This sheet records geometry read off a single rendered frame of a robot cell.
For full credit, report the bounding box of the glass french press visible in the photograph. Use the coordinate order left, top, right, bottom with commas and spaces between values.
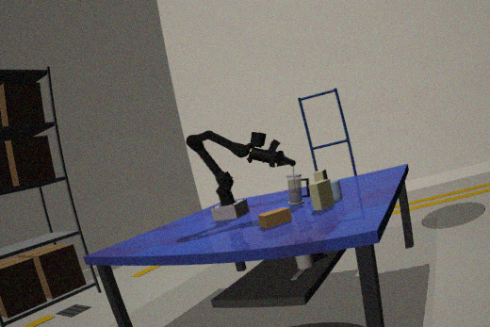
286, 160, 310, 204

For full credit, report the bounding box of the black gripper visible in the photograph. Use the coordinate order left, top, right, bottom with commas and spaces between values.
260, 150, 293, 168

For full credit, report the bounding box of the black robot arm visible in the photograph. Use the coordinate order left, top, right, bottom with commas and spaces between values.
186, 130, 281, 206

